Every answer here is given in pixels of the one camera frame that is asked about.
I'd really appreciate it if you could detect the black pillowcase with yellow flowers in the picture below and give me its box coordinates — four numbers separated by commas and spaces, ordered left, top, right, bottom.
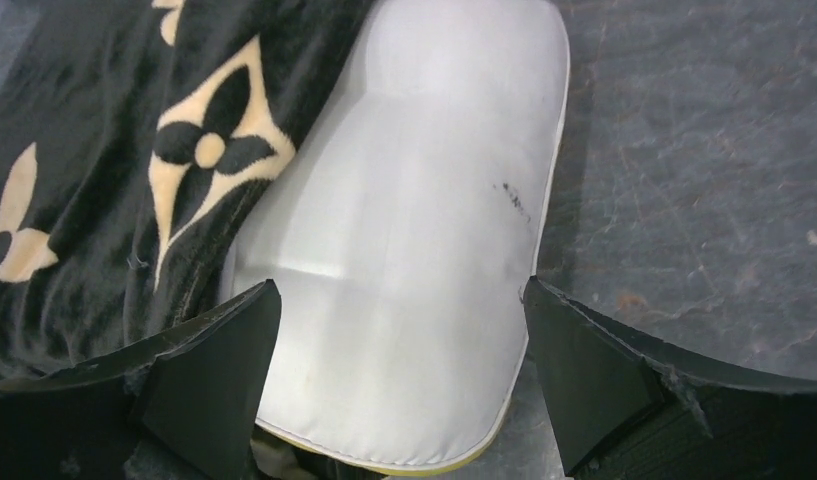
0, 1, 372, 380

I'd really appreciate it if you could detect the white pillow with yellow edge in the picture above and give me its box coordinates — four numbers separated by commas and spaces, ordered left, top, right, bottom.
223, 1, 570, 476

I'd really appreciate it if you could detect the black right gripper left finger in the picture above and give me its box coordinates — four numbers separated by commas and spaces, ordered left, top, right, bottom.
0, 280, 282, 479

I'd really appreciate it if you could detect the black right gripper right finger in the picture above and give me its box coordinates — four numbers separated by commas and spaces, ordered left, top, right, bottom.
523, 278, 817, 479

